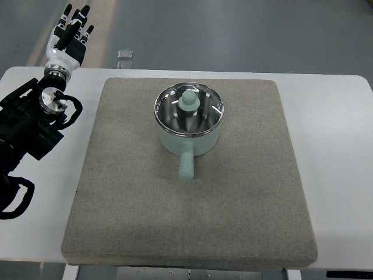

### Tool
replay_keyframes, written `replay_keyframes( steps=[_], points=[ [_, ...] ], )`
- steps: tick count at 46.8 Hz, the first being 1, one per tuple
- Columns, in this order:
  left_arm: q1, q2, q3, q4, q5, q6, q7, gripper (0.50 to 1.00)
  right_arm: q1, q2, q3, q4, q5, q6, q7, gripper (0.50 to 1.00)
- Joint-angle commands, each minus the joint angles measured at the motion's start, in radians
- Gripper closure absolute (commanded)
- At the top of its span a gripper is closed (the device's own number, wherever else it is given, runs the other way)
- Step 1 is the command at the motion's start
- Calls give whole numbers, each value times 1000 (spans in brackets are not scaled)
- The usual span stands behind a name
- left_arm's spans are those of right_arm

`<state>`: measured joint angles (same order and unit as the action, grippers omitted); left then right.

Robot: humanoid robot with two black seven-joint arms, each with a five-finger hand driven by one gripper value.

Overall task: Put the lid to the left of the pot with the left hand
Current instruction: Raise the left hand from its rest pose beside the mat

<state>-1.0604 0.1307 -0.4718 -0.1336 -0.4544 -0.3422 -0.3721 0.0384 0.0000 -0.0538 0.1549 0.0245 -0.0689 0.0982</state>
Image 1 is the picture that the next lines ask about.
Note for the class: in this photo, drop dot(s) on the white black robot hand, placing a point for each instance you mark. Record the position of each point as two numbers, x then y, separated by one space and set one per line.
67 43

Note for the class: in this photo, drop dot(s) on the glass lid with green knob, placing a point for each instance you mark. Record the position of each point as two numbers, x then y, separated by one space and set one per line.
188 109

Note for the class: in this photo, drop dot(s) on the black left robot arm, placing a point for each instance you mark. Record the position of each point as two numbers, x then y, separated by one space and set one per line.
32 117

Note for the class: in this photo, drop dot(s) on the small clear floor plate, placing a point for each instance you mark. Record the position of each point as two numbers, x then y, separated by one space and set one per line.
126 54

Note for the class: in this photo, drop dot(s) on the mint green saucepan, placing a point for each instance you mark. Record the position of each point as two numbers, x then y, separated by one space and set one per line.
187 149

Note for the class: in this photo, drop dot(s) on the beige fabric mat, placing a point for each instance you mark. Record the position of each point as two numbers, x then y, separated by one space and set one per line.
196 173

